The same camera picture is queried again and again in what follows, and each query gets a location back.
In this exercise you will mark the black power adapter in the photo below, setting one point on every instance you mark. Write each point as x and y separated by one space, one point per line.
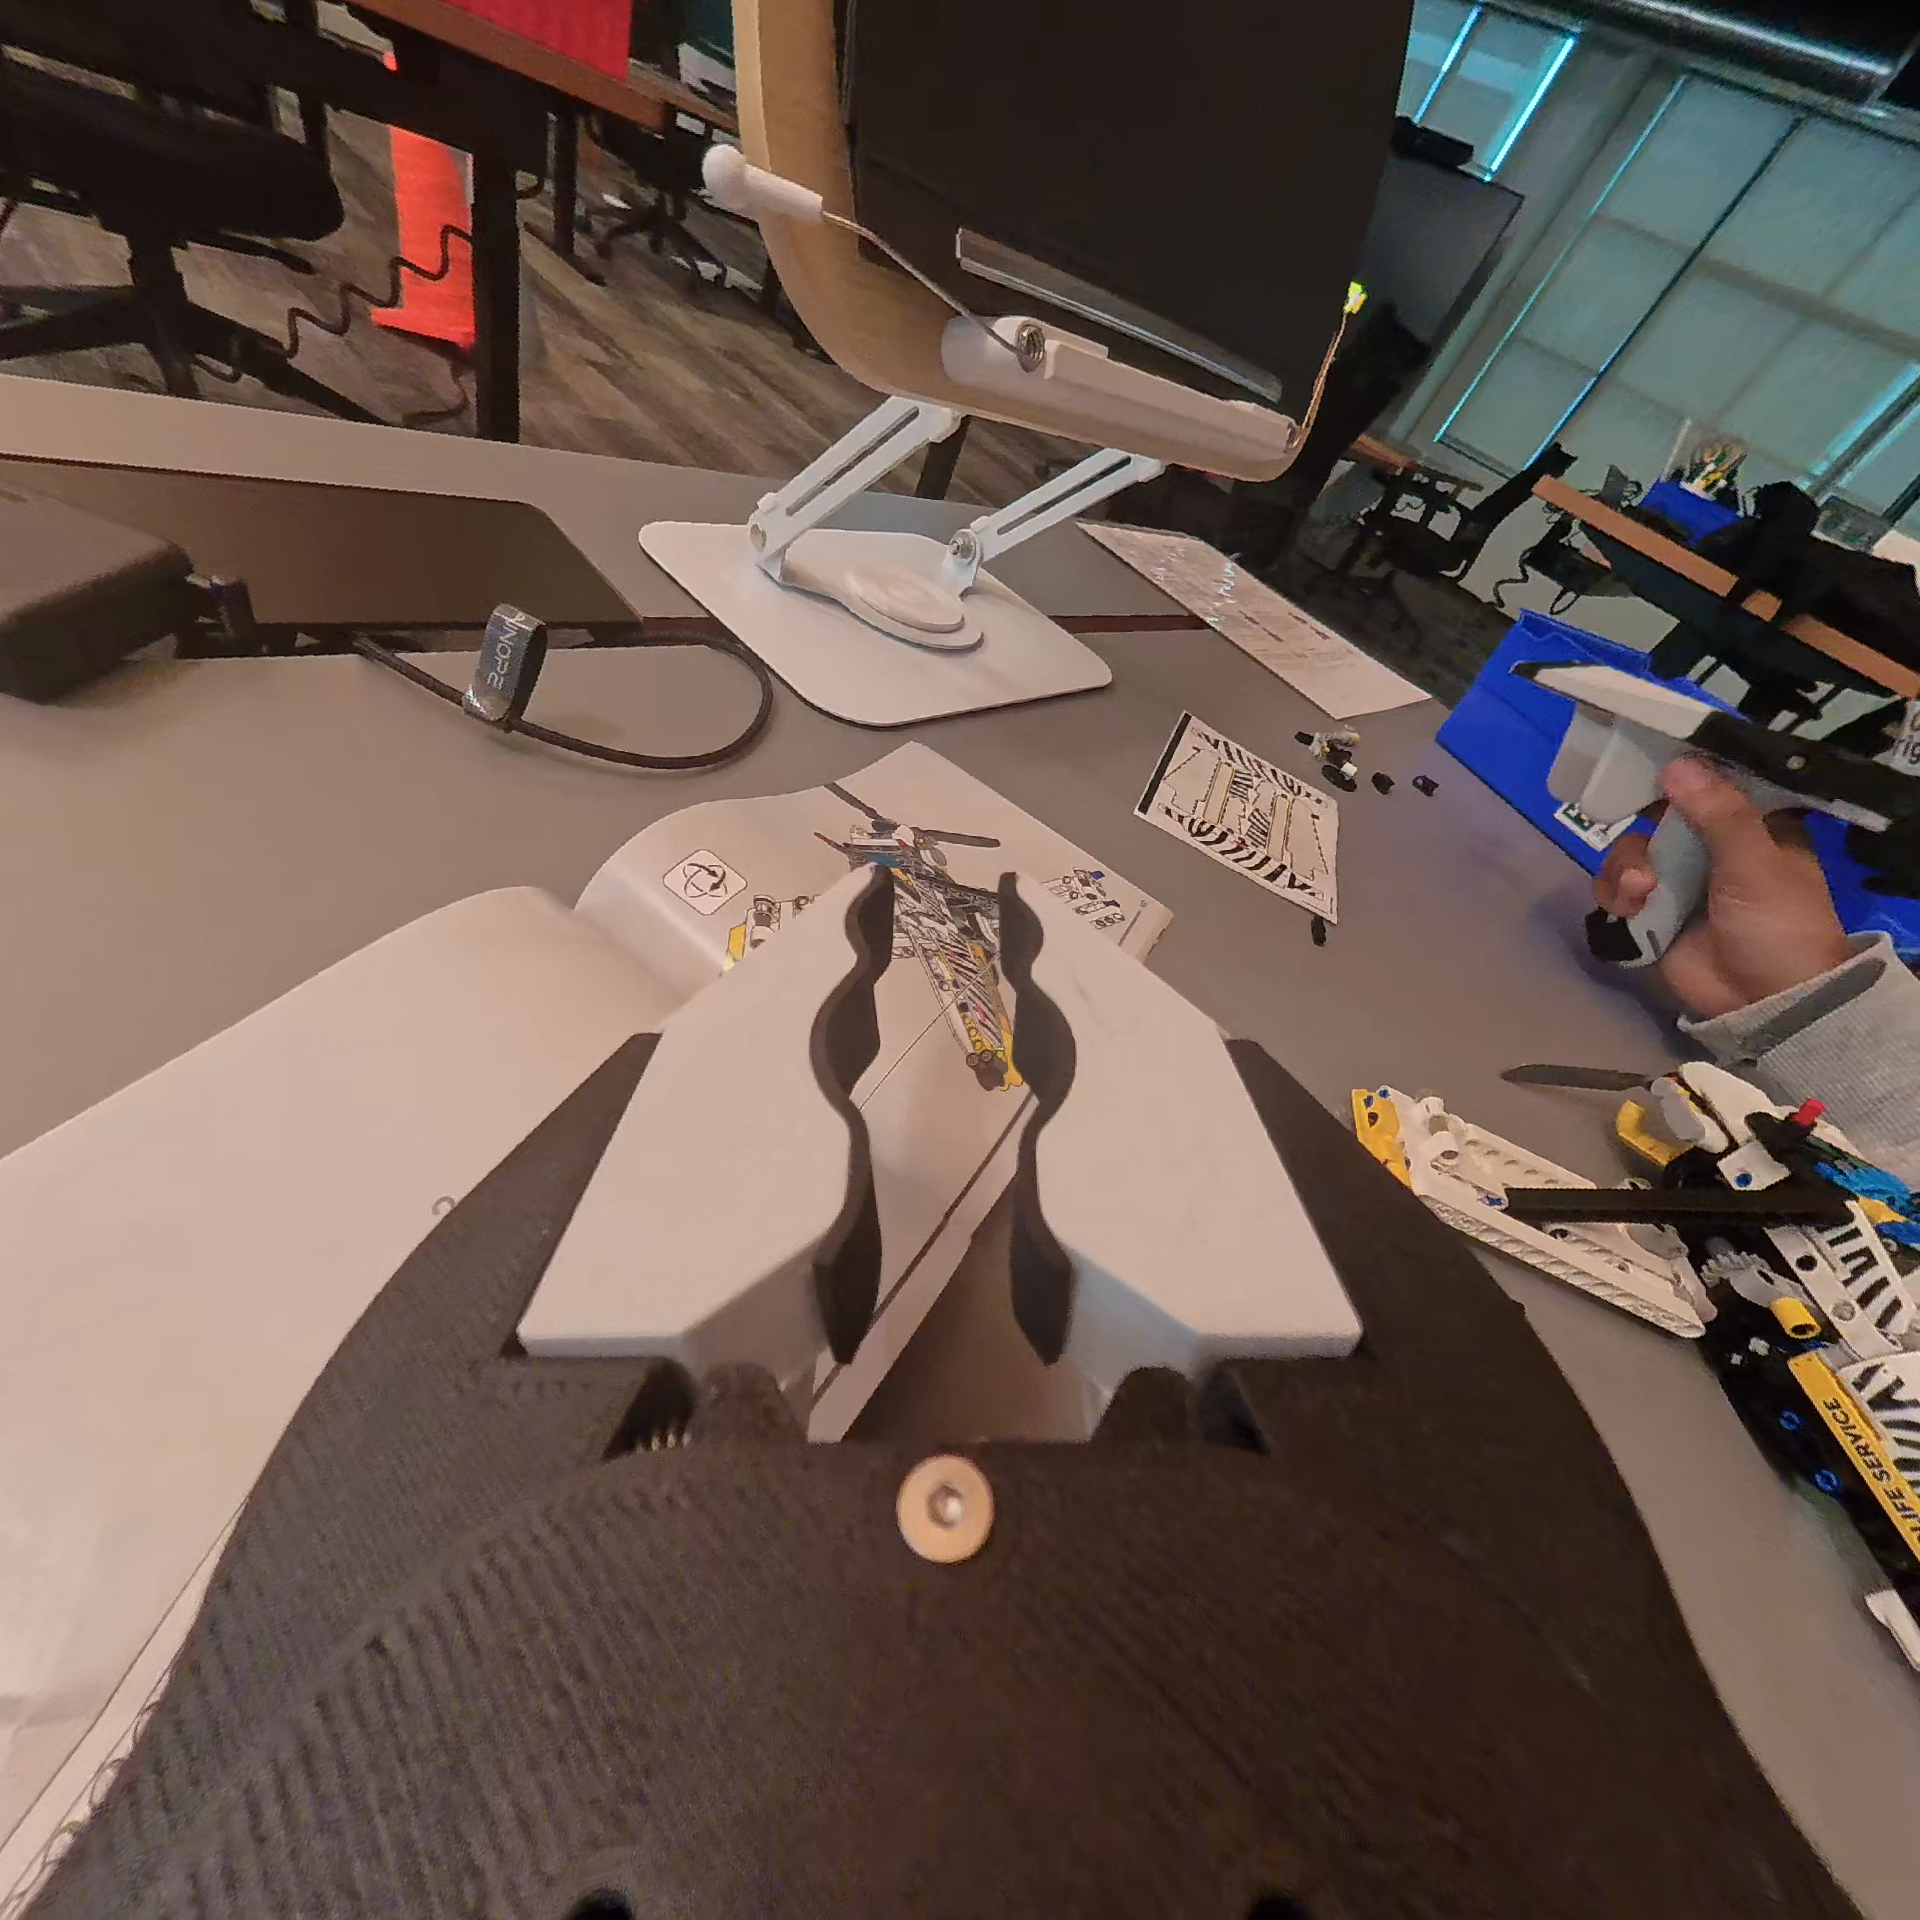
75 600

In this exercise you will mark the black backpack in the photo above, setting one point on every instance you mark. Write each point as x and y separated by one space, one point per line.
1770 570

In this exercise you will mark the red plastic bin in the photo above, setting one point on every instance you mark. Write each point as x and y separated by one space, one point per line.
563 32

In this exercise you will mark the cluttered wooden desk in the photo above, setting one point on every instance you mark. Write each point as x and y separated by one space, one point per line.
1650 549

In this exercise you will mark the blue plastic bin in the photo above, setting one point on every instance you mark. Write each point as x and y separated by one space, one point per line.
1514 751

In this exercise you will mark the white screen stand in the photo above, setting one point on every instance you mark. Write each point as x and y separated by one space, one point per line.
901 660

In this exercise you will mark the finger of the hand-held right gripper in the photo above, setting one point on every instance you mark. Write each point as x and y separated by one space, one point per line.
1629 699

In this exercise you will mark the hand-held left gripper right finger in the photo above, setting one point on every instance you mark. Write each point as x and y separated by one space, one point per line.
1201 1185

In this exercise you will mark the background wooden desk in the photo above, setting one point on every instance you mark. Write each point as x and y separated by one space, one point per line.
494 61

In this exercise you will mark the lego instruction booklet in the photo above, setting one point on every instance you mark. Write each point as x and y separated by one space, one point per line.
224 1201

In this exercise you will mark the black office chair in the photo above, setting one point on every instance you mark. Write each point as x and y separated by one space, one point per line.
164 195

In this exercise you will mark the zebra striped lego helicopter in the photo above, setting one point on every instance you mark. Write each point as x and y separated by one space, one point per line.
1852 1244

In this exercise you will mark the person's right forearm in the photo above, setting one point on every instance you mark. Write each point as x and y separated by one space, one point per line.
1830 1034

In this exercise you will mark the black background monitor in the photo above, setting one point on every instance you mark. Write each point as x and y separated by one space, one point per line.
1425 255

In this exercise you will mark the person's right hand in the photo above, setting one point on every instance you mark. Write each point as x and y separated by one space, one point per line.
1770 914

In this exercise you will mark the orange red strip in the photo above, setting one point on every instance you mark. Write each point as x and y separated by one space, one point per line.
429 240

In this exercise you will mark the zebra sticker sheet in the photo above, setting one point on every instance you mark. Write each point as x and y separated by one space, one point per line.
1245 819

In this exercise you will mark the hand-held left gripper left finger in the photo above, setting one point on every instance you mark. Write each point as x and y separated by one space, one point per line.
675 1170

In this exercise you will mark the clear plastic bag sheet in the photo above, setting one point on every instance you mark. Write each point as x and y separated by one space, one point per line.
1275 622

